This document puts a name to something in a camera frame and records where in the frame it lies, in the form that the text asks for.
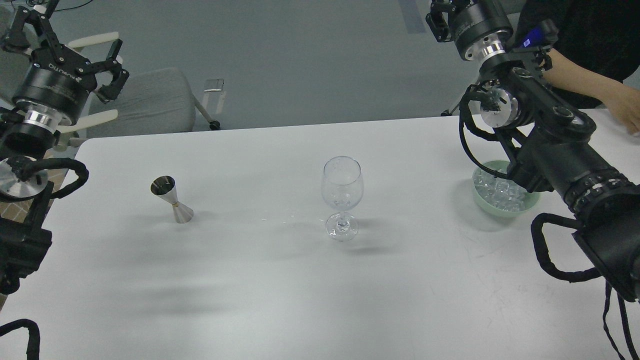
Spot clear ice cubes pile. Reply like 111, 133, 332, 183
474, 167, 532, 212

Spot person hand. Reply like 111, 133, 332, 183
602, 81, 640, 137

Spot green bowl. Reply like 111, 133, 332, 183
472, 160, 542, 219

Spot grey office chair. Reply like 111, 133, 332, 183
0, 10, 222, 153

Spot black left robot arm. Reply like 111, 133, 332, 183
0, 0, 130, 305

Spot person forearm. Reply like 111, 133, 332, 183
543, 48, 624, 104

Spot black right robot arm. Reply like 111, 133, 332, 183
425, 0, 640, 360

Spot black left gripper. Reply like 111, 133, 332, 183
0, 6, 130, 127

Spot clear wine glass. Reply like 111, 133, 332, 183
320, 156, 364, 242

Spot steel double jigger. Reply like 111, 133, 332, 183
150, 175, 194, 224

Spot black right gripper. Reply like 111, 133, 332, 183
425, 0, 514, 61

